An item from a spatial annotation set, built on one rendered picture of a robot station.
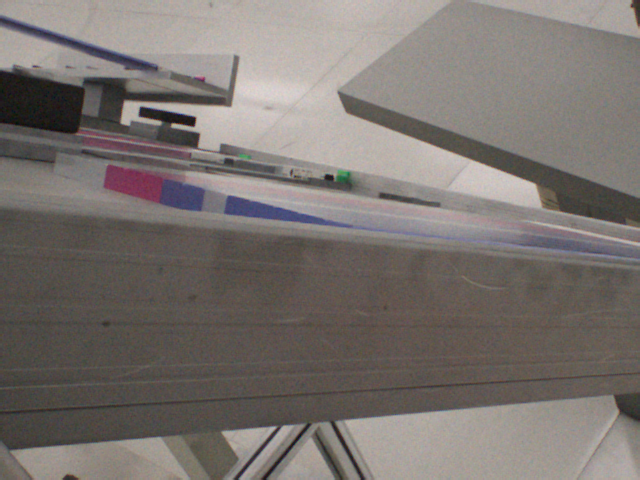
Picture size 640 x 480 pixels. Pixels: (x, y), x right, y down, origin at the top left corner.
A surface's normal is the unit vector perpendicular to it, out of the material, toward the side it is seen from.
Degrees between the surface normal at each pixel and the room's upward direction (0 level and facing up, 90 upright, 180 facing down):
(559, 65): 0
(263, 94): 0
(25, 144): 90
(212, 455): 90
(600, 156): 0
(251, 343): 90
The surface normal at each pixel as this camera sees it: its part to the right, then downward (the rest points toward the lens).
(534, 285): 0.72, 0.20
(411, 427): -0.35, -0.73
